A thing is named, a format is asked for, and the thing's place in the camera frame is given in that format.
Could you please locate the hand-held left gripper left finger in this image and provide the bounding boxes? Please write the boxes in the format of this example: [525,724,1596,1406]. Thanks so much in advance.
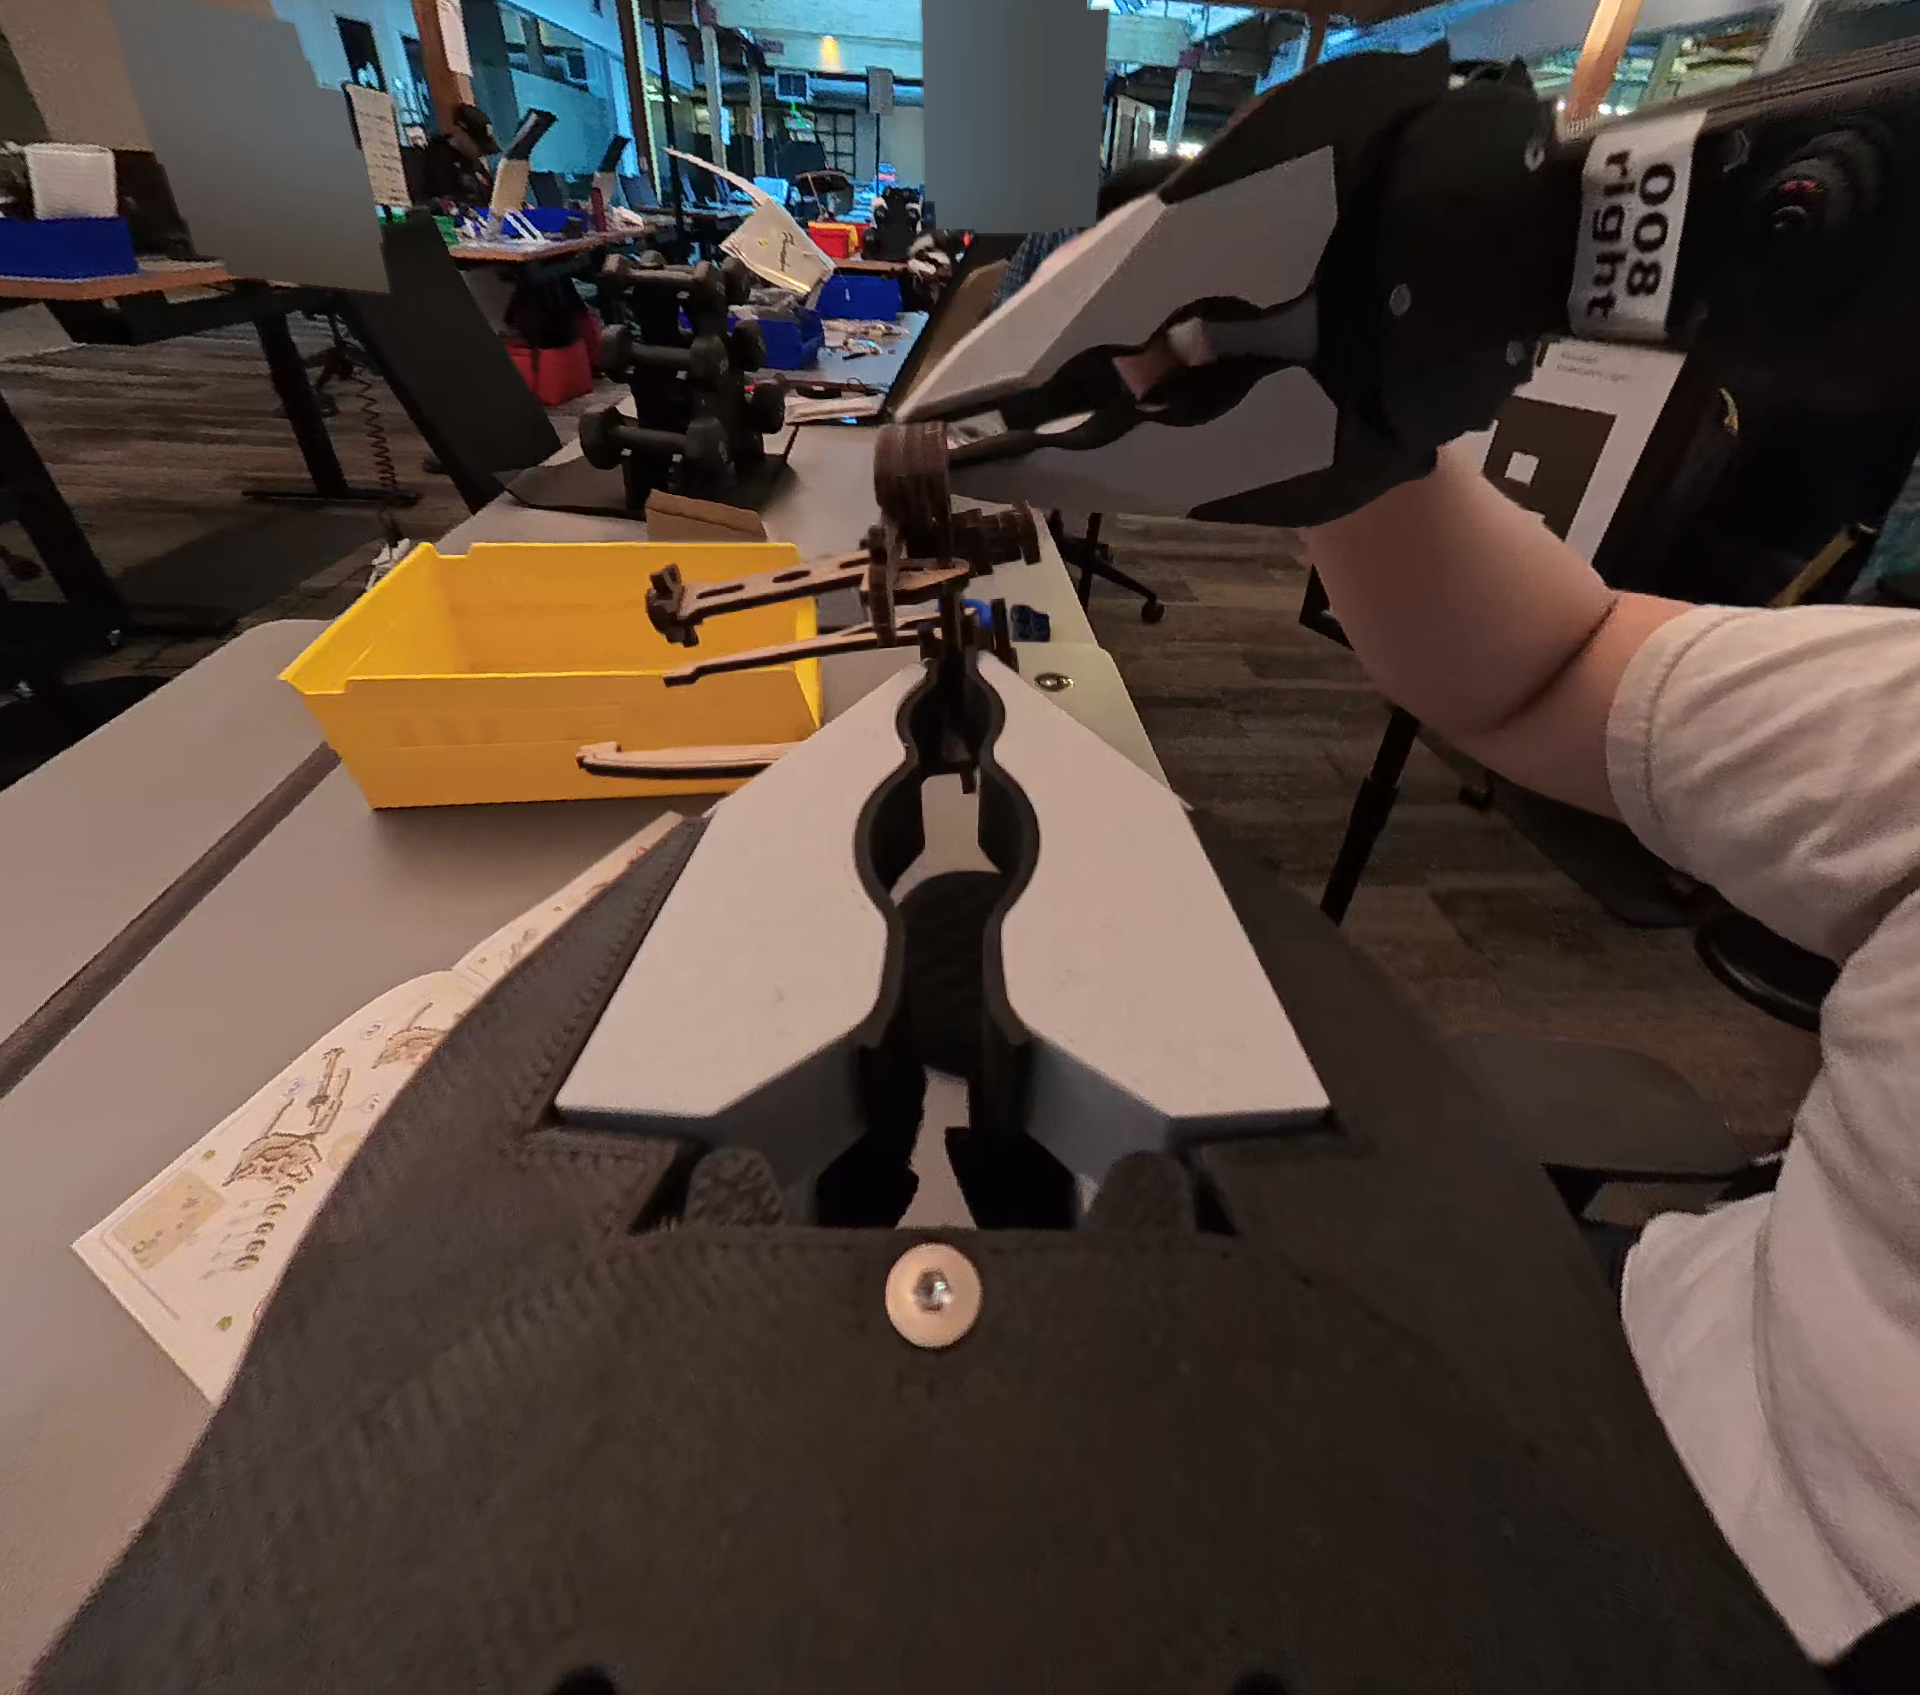
[552,658,924,1230]

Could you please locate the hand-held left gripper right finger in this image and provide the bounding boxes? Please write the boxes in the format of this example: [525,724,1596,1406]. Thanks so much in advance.
[947,652,1338,1230]

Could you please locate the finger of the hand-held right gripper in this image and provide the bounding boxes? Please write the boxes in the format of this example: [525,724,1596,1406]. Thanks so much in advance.
[893,143,1340,427]
[943,353,1341,523]

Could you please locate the brown wooden mechanical model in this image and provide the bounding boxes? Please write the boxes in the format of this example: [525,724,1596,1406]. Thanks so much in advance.
[575,421,1044,800]

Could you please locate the person's right hand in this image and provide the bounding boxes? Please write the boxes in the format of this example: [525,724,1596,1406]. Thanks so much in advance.
[1116,317,1219,405]

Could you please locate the yellow plastic bin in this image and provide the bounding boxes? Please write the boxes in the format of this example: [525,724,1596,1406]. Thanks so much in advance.
[279,541,828,812]

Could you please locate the black dumbbell rack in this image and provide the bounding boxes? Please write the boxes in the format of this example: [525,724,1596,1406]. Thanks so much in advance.
[575,253,797,521]

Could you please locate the illustrated assembly leaflet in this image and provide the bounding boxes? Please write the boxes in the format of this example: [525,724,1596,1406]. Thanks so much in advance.
[71,810,692,1404]

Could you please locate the person's white clothing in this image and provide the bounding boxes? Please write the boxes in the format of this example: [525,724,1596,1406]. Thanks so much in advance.
[1603,600,1920,1668]

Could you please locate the wooden office desk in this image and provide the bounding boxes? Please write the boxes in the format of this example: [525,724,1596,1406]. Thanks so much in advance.
[0,259,437,517]

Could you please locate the blue plastic bin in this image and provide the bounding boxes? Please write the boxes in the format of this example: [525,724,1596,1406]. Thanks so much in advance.
[0,215,140,281]

